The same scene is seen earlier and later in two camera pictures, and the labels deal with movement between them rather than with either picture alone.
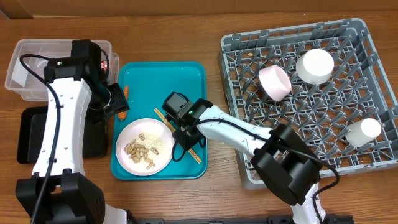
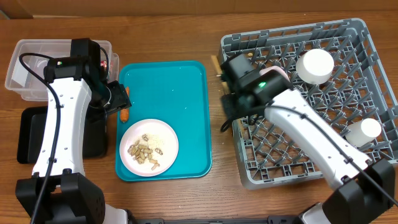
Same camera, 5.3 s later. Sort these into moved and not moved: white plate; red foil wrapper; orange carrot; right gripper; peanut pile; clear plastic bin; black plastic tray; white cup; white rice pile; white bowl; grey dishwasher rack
Moved: white rice pile; peanut pile; right gripper; white plate
Not moved: white cup; orange carrot; clear plastic bin; red foil wrapper; grey dishwasher rack; black plastic tray; white bowl
